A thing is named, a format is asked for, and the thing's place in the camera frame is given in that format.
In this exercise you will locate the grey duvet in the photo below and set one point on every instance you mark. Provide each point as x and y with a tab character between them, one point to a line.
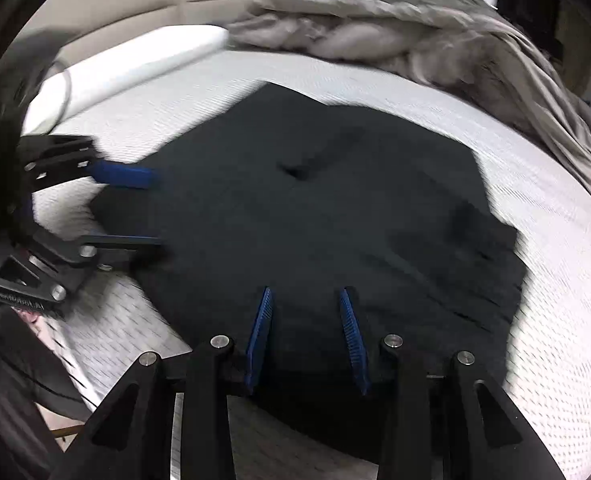
375	30

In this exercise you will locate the person's left forearm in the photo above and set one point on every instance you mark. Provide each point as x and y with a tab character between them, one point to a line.
25	385

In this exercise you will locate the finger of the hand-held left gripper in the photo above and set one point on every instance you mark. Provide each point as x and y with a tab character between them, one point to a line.
125	241
120	175

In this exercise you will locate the dark window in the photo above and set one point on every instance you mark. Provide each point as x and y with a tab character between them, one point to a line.
525	5

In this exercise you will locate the white pillow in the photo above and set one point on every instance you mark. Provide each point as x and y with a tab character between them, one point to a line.
140	60

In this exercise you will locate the black pants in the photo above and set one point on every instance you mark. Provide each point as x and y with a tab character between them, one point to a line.
300	220

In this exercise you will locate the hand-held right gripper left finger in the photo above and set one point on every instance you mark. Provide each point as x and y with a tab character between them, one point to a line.
258	345

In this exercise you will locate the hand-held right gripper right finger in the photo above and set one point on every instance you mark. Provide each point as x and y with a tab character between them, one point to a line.
355	345

